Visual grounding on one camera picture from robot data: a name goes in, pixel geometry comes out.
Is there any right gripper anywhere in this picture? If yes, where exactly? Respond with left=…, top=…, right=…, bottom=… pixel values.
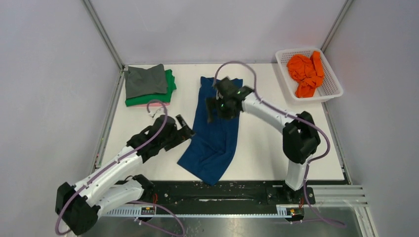
left=206, top=95, right=240, bottom=123

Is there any blue t-shirt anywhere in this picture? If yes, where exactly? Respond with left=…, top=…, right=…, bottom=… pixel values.
left=177, top=77, right=239, bottom=186

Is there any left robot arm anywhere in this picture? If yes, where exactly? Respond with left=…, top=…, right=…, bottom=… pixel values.
left=55, top=115, right=195, bottom=235

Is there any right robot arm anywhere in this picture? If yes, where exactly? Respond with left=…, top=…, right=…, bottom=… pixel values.
left=206, top=78, right=321, bottom=203

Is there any pink folded t-shirt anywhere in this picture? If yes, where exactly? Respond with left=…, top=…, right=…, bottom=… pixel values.
left=136, top=102, right=170, bottom=107

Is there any green folded t-shirt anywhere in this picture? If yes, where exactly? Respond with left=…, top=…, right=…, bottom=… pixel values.
left=125, top=69, right=177, bottom=107

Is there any grey folded t-shirt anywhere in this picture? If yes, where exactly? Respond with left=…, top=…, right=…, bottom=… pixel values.
left=125, top=64, right=168, bottom=99

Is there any orange t-shirt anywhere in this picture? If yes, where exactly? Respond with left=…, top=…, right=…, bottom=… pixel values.
left=287, top=51, right=325, bottom=98

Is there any white plastic basket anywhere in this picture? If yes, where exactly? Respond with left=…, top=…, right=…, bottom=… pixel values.
left=275, top=47, right=343, bottom=105

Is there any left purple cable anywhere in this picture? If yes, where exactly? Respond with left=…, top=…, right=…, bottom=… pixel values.
left=54, top=99, right=187, bottom=237

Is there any purple cable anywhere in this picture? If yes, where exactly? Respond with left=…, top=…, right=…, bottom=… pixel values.
left=54, top=99, right=187, bottom=237
left=212, top=61, right=347, bottom=230

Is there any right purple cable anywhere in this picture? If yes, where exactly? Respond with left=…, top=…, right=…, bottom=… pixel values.
left=212, top=61, right=347, bottom=230

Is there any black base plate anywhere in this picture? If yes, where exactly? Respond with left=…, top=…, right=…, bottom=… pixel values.
left=140, top=181, right=316, bottom=209

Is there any white slotted cable duct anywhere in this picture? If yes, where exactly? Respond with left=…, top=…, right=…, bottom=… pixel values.
left=103, top=205, right=292, bottom=218

